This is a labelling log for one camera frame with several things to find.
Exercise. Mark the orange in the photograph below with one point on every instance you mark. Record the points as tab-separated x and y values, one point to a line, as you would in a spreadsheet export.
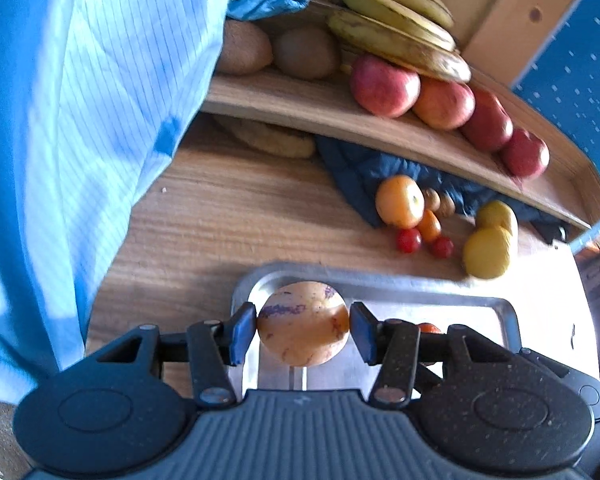
399	201

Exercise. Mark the wooden shelf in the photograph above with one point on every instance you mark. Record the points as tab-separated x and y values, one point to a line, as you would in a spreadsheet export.
305	105

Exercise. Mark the brown spotted banana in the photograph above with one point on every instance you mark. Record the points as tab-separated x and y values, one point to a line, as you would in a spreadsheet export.
405	50

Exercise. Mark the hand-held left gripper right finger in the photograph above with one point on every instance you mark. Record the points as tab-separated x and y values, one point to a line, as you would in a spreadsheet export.
361	332

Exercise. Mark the blue dotted cloth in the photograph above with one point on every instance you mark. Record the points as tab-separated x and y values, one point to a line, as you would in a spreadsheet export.
570	85

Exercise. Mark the metal tray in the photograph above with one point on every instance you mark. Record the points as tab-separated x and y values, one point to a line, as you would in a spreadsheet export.
455	310

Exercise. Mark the small orange tomato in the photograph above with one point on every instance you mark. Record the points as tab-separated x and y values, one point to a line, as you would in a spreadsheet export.
430	329
430	226

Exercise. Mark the light blue striped cloth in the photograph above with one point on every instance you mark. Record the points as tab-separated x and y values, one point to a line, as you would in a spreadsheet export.
80	110

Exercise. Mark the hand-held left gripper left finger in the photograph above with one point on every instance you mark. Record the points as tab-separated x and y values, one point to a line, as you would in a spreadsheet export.
242	332

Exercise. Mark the brown kiwi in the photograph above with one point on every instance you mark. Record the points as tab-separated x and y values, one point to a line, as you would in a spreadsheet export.
305	52
245	47

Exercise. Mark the red cherry tomato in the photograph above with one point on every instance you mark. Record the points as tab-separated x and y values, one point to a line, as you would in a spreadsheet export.
442	247
409	240

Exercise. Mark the dark blue quilted cloth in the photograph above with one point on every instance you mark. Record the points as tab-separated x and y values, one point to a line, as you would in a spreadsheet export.
355	170

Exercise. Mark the red apple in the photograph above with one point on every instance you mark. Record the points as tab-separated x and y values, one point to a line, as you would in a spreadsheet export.
526	154
445	105
385	87
487	122

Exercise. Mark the wooden back panel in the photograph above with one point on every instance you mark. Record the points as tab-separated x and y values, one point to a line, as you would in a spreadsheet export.
505	5

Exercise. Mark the pale yellow round fruit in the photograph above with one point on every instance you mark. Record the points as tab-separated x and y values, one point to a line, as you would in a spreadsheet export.
304	322

